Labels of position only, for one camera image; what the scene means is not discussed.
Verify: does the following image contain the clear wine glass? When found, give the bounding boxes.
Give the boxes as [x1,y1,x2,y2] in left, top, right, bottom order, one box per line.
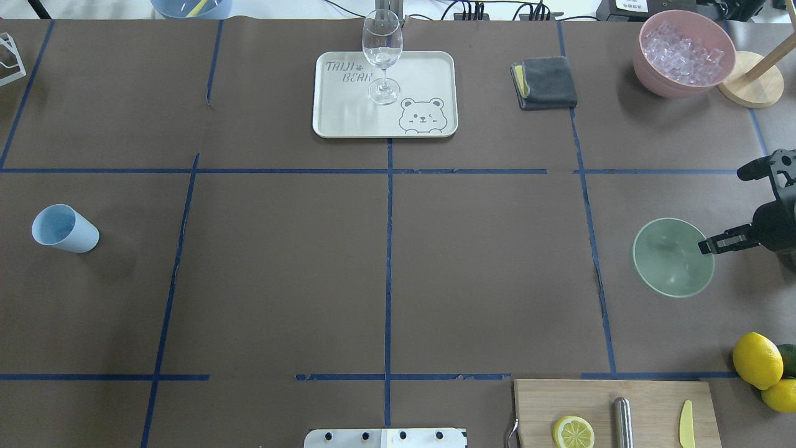
[362,8,404,105]

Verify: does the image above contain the white wire cup rack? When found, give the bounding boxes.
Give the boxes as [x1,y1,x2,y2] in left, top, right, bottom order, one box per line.
[1,33,27,86]

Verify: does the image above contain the cream bear serving tray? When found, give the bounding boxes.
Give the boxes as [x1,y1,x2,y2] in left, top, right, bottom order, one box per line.
[312,51,460,138]

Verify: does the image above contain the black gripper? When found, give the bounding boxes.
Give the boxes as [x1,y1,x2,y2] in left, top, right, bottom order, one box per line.
[698,149,795,254]

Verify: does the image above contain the blue bowl with fork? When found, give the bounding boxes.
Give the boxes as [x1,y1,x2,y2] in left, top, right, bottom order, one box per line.
[150,1,234,20]

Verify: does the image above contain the whole yellow lemon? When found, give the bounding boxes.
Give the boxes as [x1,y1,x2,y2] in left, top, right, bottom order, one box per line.
[733,332,784,391]

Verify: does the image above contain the pink bowl of ice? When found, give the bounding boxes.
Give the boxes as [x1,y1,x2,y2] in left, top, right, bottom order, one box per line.
[633,9,736,98]

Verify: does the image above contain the lemon half slice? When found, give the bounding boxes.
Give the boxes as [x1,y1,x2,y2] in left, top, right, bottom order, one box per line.
[552,415,595,448]

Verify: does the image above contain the light blue plastic cup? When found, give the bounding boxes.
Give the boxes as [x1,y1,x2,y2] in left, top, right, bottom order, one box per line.
[31,204,100,253]

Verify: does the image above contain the grey folded cloth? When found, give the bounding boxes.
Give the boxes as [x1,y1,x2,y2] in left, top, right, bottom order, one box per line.
[510,56,579,111]

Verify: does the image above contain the yellow plastic knife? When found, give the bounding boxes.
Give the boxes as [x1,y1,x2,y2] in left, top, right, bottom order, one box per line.
[678,399,695,448]

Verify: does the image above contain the green ceramic bowl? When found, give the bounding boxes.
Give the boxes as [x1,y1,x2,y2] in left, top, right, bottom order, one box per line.
[631,217,715,298]

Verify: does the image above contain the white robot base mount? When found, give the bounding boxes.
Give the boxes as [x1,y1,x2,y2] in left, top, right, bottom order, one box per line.
[303,427,468,447]

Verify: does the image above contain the steel muddler black tip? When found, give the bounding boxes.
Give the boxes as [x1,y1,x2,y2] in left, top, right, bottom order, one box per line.
[613,397,634,447]

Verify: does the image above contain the green lime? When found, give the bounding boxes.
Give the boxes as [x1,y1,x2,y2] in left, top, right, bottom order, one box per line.
[777,343,796,379]

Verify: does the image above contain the wooden stand with pole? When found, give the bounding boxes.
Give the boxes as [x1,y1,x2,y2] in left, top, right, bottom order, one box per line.
[718,33,795,108]

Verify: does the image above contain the wooden cutting board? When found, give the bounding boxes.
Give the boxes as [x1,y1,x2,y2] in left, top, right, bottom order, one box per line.
[514,379,722,447]

